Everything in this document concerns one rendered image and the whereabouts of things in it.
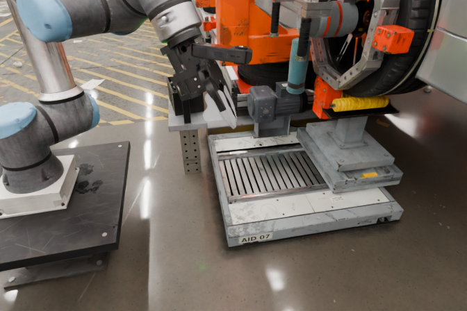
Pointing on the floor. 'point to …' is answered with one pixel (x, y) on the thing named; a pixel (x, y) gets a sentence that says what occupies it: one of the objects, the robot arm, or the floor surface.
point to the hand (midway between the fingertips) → (235, 121)
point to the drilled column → (190, 150)
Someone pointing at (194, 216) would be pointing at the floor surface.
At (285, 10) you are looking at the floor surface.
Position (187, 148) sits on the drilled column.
